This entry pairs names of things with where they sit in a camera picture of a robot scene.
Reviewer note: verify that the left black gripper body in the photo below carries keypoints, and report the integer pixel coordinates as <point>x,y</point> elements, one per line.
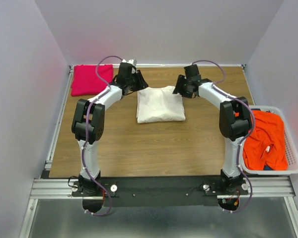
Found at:
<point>138,81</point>

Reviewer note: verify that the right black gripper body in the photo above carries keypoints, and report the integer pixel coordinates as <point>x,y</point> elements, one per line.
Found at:
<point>180,87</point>

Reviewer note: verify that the white t shirt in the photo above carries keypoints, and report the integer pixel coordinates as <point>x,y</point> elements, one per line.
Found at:
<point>159,105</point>

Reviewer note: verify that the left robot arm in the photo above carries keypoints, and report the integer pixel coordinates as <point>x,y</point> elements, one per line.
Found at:
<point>89,119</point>

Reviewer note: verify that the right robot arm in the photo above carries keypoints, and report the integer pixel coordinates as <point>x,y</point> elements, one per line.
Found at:
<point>236,121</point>

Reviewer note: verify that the folded pink t shirt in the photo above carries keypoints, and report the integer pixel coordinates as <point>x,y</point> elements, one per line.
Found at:
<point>87,82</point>

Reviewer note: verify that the orange t shirt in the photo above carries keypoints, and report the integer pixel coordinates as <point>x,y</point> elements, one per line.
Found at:
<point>265,147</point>

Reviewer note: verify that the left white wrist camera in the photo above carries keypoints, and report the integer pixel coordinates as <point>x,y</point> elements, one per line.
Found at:
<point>133,62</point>

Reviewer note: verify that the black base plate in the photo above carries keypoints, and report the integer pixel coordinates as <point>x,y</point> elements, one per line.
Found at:
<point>158,191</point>

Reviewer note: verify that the aluminium frame rail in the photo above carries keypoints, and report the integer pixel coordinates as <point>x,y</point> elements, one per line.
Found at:
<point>45,187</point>

